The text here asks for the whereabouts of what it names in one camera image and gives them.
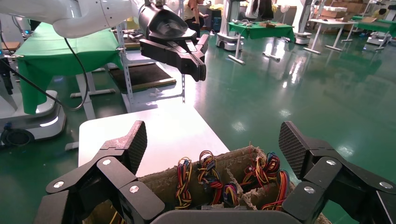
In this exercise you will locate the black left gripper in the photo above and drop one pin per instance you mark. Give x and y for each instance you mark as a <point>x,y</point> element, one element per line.
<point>164,26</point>

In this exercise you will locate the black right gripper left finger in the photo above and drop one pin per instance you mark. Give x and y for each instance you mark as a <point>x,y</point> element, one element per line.
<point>111,173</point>

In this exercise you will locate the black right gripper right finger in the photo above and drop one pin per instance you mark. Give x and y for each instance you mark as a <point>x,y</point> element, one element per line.
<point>321,173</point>

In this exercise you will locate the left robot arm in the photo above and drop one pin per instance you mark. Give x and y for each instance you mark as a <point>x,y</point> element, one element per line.
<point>86,15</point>

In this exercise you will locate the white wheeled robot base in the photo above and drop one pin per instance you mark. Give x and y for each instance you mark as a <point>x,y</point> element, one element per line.
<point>37,123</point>

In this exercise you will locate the person in tan shirt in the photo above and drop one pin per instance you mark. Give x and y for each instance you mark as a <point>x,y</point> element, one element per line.
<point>193,18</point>

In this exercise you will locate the white wheeled robot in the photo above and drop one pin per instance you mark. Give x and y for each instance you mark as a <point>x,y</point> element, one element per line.
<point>229,28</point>
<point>301,24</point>

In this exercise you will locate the brown pulp divider box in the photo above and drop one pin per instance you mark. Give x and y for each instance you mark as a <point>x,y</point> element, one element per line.
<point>161,182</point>

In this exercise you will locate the black shelf board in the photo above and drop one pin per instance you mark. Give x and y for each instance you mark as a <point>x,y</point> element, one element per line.
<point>139,75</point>

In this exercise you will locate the white metal shelf rack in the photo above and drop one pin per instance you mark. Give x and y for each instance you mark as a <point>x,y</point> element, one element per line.
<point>127,74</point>

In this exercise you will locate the green cloth covered table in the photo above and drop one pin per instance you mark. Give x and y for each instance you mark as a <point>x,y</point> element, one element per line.
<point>263,31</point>
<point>377,26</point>
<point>62,52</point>

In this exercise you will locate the white table with legs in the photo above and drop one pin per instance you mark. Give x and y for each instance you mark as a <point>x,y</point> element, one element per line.
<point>331,23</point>

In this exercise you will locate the stacked cardboard boxes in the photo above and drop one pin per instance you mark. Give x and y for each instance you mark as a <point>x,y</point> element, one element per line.
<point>337,9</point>

